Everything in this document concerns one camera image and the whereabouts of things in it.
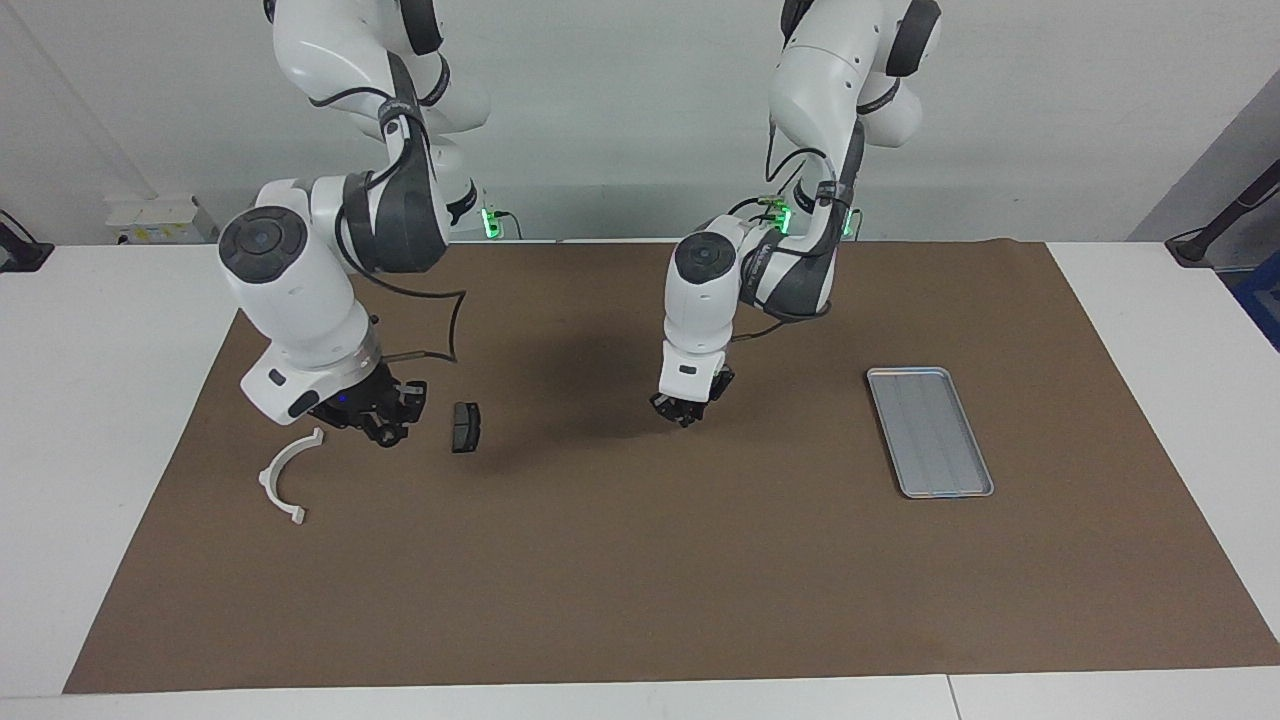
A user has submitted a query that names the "black clamp mount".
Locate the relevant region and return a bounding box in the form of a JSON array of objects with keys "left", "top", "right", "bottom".
[{"left": 0, "top": 208, "right": 56, "bottom": 274}]

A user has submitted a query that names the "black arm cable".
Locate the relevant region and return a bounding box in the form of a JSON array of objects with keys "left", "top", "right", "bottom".
[
  {"left": 728, "top": 110, "right": 863, "bottom": 346},
  {"left": 335, "top": 60, "right": 471, "bottom": 366}
]

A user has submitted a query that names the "white semicircular bracket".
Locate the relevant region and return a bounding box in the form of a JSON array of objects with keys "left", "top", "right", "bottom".
[{"left": 258, "top": 427, "right": 326, "bottom": 527}]

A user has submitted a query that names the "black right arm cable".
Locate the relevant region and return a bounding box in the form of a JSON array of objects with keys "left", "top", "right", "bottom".
[{"left": 335, "top": 60, "right": 471, "bottom": 366}]

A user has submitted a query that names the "blue crate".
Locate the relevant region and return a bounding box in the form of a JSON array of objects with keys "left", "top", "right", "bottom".
[{"left": 1232, "top": 250, "right": 1280, "bottom": 353}]

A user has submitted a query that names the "black base cable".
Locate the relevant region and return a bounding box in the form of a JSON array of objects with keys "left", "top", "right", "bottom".
[{"left": 725, "top": 185, "right": 791, "bottom": 226}]

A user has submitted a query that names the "silver metal tray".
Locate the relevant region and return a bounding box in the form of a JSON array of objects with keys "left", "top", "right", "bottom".
[{"left": 866, "top": 366, "right": 995, "bottom": 500}]

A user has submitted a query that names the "brown table mat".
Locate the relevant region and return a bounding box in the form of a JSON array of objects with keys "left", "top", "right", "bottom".
[{"left": 62, "top": 238, "right": 1280, "bottom": 696}]

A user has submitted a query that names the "white wall socket box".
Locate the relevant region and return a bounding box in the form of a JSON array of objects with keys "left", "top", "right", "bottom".
[{"left": 105, "top": 195, "right": 216, "bottom": 246}]

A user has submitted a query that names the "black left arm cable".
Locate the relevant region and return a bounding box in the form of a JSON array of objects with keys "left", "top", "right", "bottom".
[{"left": 728, "top": 110, "right": 863, "bottom": 346}]

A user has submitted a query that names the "black angled stand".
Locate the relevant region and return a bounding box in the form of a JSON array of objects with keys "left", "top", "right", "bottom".
[{"left": 1165, "top": 155, "right": 1280, "bottom": 269}]

